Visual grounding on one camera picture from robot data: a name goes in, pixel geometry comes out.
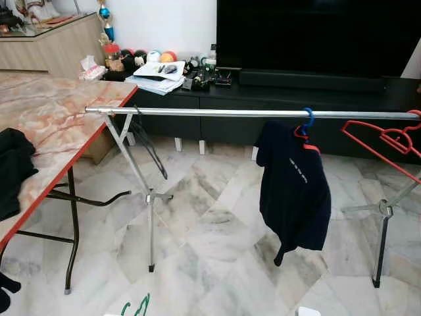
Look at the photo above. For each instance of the green plastic hanger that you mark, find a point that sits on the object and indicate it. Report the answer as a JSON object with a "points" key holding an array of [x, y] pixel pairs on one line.
{"points": [[143, 308]]}

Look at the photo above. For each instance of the plain black T-shirt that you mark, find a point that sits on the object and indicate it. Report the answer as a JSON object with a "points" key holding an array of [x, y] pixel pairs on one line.
{"points": [[13, 171]]}

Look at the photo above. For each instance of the red plastic hanger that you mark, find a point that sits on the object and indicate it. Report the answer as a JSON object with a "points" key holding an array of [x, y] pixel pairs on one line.
{"points": [[343, 125]]}

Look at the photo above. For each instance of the blue hanger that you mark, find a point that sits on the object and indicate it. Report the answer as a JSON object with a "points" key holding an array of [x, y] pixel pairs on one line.
{"points": [[312, 118]]}

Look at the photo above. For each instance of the navy T-shirt white print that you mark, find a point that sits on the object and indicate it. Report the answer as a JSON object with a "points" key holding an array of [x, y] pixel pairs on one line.
{"points": [[293, 191]]}

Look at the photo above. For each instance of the black soundbar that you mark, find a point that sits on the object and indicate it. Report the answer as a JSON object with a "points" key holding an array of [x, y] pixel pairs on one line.
{"points": [[309, 80]]}

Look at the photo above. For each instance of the black flat-screen television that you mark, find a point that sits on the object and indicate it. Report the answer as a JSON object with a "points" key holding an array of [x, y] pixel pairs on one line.
{"points": [[316, 33]]}

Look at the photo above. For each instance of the black TV console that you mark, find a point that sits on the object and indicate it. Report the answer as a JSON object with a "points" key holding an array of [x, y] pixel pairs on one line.
{"points": [[217, 135]]}

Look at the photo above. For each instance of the black electronic box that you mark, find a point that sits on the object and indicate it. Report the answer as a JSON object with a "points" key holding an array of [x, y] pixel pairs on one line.
{"points": [[222, 79]]}

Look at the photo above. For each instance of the silver clothes rack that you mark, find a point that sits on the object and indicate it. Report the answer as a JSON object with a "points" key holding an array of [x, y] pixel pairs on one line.
{"points": [[197, 112]]}

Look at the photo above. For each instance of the clear plastic bottle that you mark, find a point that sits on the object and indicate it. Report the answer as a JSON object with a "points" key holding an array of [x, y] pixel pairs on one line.
{"points": [[212, 56]]}

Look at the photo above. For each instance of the black bird plush figure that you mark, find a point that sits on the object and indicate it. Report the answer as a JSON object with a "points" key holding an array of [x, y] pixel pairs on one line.
{"points": [[193, 64]]}

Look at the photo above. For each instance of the orange round plush ball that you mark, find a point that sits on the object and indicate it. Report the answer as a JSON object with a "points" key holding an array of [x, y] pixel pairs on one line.
{"points": [[168, 57]]}

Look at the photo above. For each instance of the white paper stack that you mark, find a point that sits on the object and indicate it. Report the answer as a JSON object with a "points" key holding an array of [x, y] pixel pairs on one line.
{"points": [[154, 79]]}

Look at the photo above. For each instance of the white round plush ball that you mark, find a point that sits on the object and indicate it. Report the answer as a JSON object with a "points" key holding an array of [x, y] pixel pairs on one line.
{"points": [[153, 57]]}

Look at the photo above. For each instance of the black round plush toy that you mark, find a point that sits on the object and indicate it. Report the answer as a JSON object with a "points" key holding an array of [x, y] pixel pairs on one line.
{"points": [[141, 58], [127, 58]]}

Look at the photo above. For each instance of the red-lidded glass jar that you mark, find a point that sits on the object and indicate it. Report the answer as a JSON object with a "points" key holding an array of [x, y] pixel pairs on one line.
{"points": [[114, 58]]}

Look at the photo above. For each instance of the blue and gold trophy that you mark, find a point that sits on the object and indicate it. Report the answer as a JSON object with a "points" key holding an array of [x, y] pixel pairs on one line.
{"points": [[108, 31]]}

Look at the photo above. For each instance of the white tissue pack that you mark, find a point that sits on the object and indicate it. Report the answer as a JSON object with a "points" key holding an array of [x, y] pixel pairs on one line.
{"points": [[92, 69]]}

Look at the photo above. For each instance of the marble-top folding table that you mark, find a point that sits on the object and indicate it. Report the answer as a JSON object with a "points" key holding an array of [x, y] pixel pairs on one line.
{"points": [[52, 118]]}

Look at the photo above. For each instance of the light wooden cabinet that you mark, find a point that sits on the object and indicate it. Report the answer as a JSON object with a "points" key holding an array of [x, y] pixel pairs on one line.
{"points": [[39, 52]]}

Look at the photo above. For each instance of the white porcelain figurine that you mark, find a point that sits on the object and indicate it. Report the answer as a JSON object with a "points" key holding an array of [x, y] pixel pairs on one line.
{"points": [[38, 10]]}

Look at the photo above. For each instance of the black crumpled garment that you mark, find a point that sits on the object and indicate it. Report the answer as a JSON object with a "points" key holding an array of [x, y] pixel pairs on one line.
{"points": [[8, 293]]}

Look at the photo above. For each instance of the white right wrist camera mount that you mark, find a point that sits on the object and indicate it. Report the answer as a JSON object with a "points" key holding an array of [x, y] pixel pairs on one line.
{"points": [[309, 312]]}

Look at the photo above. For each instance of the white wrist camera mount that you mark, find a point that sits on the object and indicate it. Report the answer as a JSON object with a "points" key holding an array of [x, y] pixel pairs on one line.
{"points": [[112, 315], [309, 312]]}

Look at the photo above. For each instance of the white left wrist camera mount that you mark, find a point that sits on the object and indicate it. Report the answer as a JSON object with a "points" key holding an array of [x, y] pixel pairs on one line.
{"points": [[112, 315]]}

